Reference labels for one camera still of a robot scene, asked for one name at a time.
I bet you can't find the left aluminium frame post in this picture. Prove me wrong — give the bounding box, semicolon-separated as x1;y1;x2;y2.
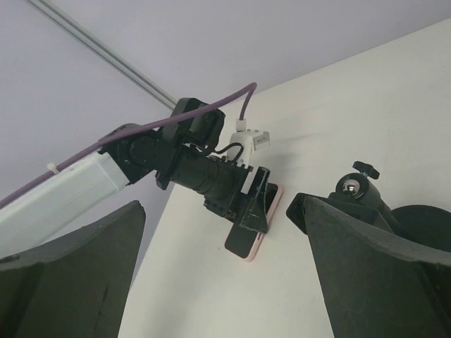
27;0;176;111

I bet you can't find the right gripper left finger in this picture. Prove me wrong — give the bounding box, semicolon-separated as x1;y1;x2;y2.
1;201;146;337

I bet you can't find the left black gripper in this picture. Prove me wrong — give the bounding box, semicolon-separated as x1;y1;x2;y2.
156;154;271;233

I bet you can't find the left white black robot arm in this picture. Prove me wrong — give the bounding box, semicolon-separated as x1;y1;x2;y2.
1;98;270;256

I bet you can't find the black phone stand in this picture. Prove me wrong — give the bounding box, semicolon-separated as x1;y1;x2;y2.
328;161;450;252

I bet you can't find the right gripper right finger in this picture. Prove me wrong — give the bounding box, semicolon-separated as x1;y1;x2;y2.
286;193;450;337

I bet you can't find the black phone pink case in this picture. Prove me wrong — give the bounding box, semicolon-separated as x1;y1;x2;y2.
224;182;285;263

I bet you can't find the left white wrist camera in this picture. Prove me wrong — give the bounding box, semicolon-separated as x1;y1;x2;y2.
226;130;271;166

